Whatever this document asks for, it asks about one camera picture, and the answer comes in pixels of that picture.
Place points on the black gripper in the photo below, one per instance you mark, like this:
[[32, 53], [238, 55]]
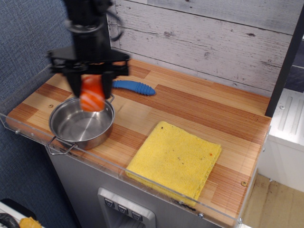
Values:
[[90, 54]]

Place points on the orange salmon sushi toy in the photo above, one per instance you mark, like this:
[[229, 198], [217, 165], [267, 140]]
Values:
[[92, 97]]

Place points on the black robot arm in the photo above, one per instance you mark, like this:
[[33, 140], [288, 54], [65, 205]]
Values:
[[88, 12]]

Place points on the yellow rag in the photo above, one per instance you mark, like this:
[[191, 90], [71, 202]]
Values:
[[174, 163]]

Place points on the small steel pot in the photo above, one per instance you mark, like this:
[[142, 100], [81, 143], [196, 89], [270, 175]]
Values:
[[75, 128]]

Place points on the silver button panel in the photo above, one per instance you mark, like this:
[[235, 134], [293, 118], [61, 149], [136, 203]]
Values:
[[120, 212]]

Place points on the blue handled metal spoon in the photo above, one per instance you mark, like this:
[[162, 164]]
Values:
[[137, 87]]

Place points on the right black frame post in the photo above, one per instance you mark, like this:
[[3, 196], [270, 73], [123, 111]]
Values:
[[287, 64]]

